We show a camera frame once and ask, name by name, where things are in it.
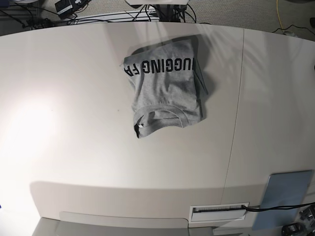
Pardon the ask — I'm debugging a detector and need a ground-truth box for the grey T-shirt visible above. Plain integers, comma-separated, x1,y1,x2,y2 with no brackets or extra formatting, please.
121,39,208,138

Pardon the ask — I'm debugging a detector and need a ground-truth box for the black labelled power box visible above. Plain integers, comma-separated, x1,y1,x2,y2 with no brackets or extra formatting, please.
55,0,73,20

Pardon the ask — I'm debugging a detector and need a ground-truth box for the blue-grey flat panel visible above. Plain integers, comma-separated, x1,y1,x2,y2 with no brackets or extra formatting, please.
252,170,313,231

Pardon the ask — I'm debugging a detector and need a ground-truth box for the black device bottom right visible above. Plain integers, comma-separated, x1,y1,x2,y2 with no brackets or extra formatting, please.
281,222,305,236

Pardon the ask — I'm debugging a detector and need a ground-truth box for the white cable grommet box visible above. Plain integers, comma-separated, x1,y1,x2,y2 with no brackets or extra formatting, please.
189,203,249,224

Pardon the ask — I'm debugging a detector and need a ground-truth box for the black cable over panel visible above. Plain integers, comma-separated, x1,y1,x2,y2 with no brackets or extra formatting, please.
242,203,315,212

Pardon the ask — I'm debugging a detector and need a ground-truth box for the yellow floor cable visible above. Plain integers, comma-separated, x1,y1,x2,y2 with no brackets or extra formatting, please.
275,0,286,30

